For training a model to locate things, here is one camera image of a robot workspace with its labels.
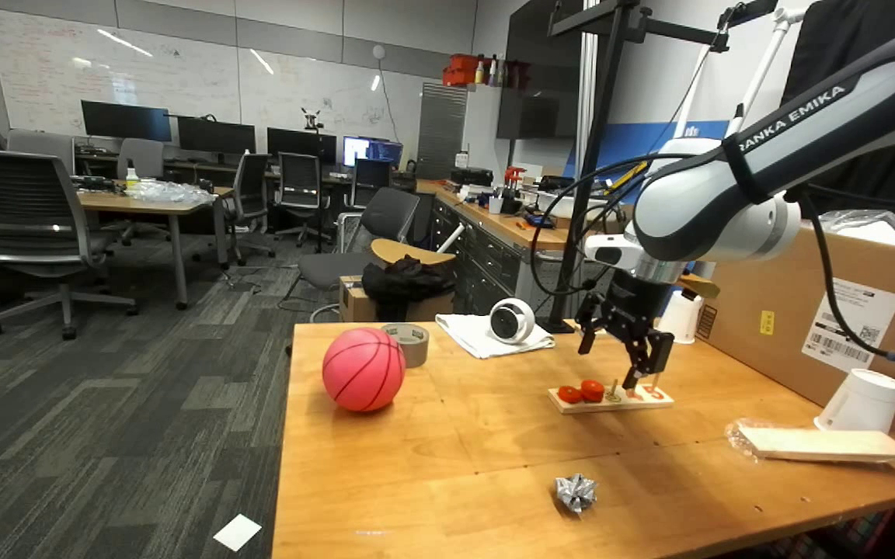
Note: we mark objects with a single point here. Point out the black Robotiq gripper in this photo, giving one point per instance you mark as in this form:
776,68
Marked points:
634,304

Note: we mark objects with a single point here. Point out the white black Franka arm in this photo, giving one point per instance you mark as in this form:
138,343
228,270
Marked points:
778,156

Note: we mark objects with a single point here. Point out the numbered wooden peg board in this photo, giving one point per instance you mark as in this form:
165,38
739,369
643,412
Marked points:
622,402

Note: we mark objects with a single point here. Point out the white paper cup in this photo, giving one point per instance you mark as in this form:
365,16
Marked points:
862,402
683,316

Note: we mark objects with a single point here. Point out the white black round device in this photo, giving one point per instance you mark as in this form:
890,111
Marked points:
510,320

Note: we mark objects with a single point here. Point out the large cardboard box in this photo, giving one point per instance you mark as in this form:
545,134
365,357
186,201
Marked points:
768,343

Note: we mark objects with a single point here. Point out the crumpled foil ball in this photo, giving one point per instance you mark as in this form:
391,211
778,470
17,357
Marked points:
576,495

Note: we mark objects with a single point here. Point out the long wooden counter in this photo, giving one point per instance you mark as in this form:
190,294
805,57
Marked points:
499,221

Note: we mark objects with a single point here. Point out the black bag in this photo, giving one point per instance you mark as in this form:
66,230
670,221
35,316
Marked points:
406,280

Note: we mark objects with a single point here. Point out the round wooden stool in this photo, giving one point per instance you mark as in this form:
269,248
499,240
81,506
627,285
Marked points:
411,253

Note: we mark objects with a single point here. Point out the white wrapped wooden plank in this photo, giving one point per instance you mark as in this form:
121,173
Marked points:
823,441

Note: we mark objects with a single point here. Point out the pink basketball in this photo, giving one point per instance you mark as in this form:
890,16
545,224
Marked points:
362,371

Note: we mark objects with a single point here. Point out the small cardboard box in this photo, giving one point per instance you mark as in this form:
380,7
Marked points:
356,304

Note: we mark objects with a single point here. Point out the black office chair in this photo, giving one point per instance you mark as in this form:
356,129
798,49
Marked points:
386,214
249,197
298,189

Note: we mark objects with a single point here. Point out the blue lit computer monitor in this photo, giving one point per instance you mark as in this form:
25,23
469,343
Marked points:
370,153

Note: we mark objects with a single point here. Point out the red containers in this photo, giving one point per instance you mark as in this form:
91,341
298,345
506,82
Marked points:
460,70

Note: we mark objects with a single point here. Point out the black computer monitor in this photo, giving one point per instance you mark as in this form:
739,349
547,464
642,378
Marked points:
298,146
125,123
217,138

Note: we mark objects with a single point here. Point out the white paper sheet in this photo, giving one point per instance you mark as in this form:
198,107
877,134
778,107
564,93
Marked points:
236,532

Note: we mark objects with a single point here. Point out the wooden office desk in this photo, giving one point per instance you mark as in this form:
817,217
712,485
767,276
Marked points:
148,201

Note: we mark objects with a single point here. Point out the grey mesh office chair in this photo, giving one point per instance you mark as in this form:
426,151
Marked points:
24,221

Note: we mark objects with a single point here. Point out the black camera stand pole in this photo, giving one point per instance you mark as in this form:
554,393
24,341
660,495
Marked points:
597,126

